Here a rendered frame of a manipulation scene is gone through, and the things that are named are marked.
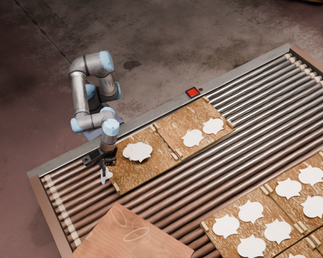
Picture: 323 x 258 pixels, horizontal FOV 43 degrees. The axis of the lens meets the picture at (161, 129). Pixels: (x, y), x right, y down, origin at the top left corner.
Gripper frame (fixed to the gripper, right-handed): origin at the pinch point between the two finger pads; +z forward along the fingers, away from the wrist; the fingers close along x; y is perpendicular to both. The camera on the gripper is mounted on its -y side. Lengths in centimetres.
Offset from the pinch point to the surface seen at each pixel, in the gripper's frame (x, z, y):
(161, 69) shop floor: 179, 65, 152
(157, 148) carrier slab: 18, 8, 48
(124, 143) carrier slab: 32.1, 13.9, 33.1
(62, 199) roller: 14.8, 34.4, -10.5
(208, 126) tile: 16, -7, 80
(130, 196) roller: -3.5, 20.6, 22.3
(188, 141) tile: 12, 0, 65
